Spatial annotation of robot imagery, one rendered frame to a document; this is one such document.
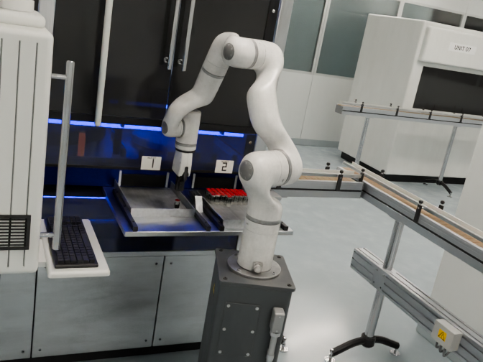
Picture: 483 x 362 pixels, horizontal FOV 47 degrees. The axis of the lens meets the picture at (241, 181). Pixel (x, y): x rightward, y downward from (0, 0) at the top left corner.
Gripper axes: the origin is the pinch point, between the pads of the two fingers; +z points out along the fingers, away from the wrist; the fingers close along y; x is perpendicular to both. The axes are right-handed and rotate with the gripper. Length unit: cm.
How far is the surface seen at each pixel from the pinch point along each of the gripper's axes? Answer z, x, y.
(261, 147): -13.1, 43.8, -19.2
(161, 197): 10.8, -2.3, -14.0
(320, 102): 37, 364, -478
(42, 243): 19, -52, 13
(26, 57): -49, -62, 35
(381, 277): 48, 118, -2
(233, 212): 10.6, 25.1, 2.4
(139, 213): 9.5, -16.8, 6.9
